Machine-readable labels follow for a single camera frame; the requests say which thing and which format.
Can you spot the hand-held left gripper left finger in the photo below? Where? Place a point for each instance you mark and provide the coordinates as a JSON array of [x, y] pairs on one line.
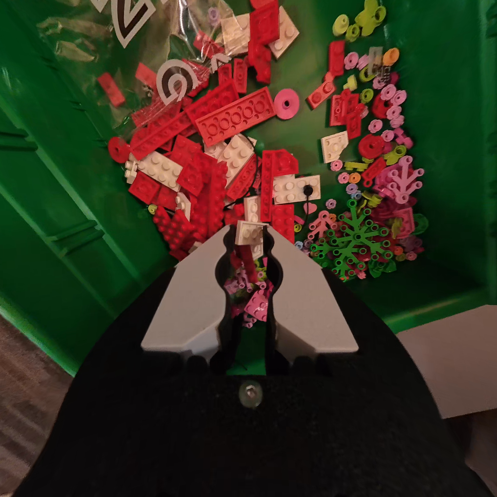
[[182, 306]]

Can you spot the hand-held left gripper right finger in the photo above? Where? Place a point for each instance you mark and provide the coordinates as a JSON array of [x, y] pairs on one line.
[[310, 306]]

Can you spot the small square white lego plate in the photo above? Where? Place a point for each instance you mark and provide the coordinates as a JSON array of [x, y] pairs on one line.
[[250, 233]]

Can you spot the green plastic bin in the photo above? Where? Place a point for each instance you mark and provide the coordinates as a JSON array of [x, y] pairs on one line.
[[62, 186]]

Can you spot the pile of lego pieces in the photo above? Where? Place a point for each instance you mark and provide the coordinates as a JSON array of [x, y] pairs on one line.
[[233, 116]]

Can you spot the clear printed plastic bag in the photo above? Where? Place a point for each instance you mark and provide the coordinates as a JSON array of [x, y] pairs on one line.
[[128, 42]]

